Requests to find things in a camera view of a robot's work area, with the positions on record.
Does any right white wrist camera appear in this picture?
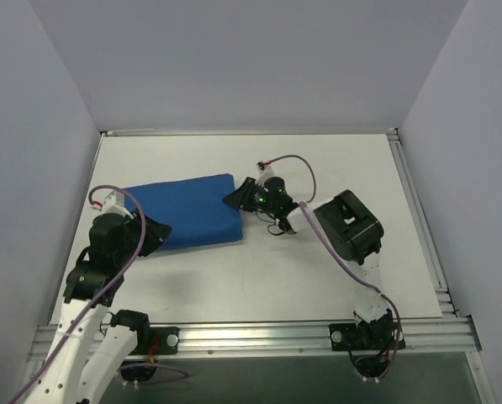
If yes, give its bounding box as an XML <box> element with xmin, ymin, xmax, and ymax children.
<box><xmin>256</xmin><ymin>162</ymin><xmax>275</xmax><ymax>183</ymax></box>

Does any purple cable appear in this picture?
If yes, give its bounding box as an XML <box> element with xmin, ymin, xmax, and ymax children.
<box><xmin>13</xmin><ymin>183</ymin><xmax>193</xmax><ymax>401</ymax></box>
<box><xmin>267</xmin><ymin>154</ymin><xmax>404</xmax><ymax>380</ymax></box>

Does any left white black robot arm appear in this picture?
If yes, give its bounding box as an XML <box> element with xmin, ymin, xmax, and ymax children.
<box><xmin>22</xmin><ymin>210</ymin><xmax>172</xmax><ymax>403</ymax></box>

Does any front aluminium rail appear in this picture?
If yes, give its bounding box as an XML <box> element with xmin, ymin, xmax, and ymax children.
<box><xmin>27</xmin><ymin>315</ymin><xmax>483</xmax><ymax>363</ymax></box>

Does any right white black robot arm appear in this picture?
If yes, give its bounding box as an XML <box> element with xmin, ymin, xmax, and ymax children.
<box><xmin>223</xmin><ymin>176</ymin><xmax>405</xmax><ymax>352</ymax></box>

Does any back aluminium rail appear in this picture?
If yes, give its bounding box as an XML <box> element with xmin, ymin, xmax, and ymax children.
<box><xmin>100</xmin><ymin>128</ymin><xmax>156</xmax><ymax>136</ymax></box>

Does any blue surgical cloth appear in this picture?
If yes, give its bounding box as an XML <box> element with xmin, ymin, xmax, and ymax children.
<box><xmin>124</xmin><ymin>173</ymin><xmax>243</xmax><ymax>250</ymax></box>

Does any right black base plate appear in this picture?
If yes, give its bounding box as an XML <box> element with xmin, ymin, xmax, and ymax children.
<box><xmin>328</xmin><ymin>322</ymin><xmax>395</xmax><ymax>352</ymax></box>

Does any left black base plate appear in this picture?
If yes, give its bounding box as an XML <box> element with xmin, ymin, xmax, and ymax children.
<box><xmin>145</xmin><ymin>327</ymin><xmax>180</xmax><ymax>356</ymax></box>

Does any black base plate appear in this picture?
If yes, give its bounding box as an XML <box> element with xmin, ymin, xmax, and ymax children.
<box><xmin>328</xmin><ymin>322</ymin><xmax>395</xmax><ymax>352</ymax></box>
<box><xmin>145</xmin><ymin>327</ymin><xmax>180</xmax><ymax>356</ymax></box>

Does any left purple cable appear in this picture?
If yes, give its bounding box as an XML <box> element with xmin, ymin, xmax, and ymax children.
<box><xmin>13</xmin><ymin>183</ymin><xmax>193</xmax><ymax>401</ymax></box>

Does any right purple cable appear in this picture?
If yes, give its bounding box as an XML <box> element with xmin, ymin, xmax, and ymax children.
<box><xmin>267</xmin><ymin>154</ymin><xmax>404</xmax><ymax>380</ymax></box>

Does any thin black wire loop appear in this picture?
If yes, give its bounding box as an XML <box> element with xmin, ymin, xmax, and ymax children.
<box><xmin>256</xmin><ymin>210</ymin><xmax>296</xmax><ymax>237</ymax></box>

